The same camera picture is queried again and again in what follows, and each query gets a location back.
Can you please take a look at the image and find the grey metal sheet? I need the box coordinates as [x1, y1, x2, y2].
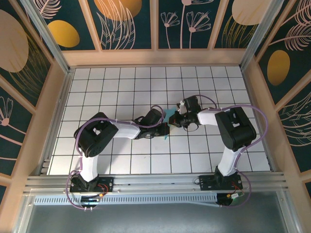
[14, 191, 302, 233]

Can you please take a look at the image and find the aluminium corner post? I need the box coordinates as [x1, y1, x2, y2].
[20, 0, 73, 73]
[239, 0, 285, 70]

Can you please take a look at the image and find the aluminium side rail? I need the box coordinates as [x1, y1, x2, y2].
[38, 68, 73, 176]

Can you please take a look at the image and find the thin black gripper wire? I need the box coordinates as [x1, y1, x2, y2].
[183, 121, 201, 132]

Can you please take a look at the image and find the aluminium mounting rail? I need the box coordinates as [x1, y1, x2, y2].
[23, 171, 290, 195]

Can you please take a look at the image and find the black controller board with wires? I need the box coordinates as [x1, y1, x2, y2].
[216, 193, 245, 207]
[80, 194, 102, 207]

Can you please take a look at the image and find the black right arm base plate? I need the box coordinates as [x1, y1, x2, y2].
[198, 174, 243, 192]

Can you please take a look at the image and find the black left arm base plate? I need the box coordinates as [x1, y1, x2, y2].
[69, 176, 115, 194]

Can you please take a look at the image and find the grey slotted cable duct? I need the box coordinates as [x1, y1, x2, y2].
[34, 193, 219, 207]

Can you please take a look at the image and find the light blue paper sheet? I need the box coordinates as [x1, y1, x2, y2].
[162, 108, 178, 141]

